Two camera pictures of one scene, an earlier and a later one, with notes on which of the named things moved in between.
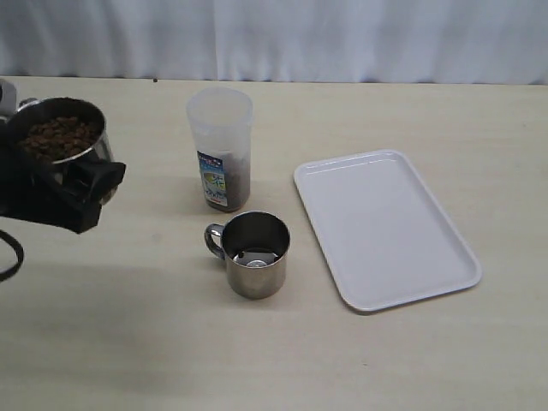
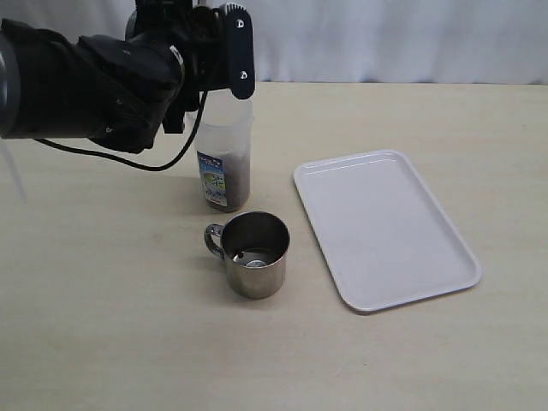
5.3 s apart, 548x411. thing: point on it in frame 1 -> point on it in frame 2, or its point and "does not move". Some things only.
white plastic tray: [380, 232] does not move
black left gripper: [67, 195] -> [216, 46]
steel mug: [254, 246] does not move
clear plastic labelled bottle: [222, 120] does not move
